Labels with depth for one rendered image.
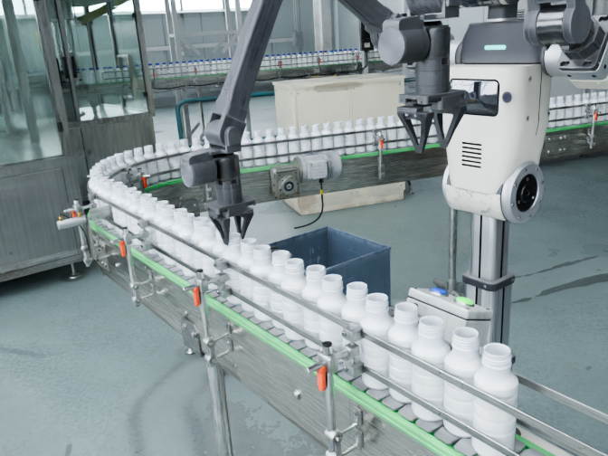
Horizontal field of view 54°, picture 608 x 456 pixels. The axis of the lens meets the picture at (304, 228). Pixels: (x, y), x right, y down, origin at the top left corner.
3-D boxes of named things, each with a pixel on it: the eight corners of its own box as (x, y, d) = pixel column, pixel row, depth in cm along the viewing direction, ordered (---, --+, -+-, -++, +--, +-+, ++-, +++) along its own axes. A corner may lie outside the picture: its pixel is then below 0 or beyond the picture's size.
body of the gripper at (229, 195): (204, 211, 134) (200, 179, 132) (242, 202, 140) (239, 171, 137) (217, 217, 129) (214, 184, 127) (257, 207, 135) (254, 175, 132)
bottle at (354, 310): (369, 378, 106) (366, 295, 101) (338, 372, 109) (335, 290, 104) (380, 362, 111) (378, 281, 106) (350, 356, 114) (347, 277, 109)
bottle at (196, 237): (223, 279, 155) (216, 219, 150) (202, 285, 152) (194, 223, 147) (213, 272, 160) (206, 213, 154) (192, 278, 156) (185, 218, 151)
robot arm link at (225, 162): (242, 150, 130) (229, 147, 134) (215, 156, 126) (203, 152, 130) (245, 181, 132) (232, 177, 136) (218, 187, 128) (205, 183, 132)
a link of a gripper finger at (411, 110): (453, 150, 102) (454, 95, 99) (425, 157, 98) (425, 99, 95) (423, 146, 107) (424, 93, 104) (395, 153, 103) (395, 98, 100)
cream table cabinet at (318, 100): (378, 185, 636) (375, 72, 599) (406, 199, 580) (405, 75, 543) (280, 200, 603) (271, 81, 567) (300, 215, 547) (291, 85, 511)
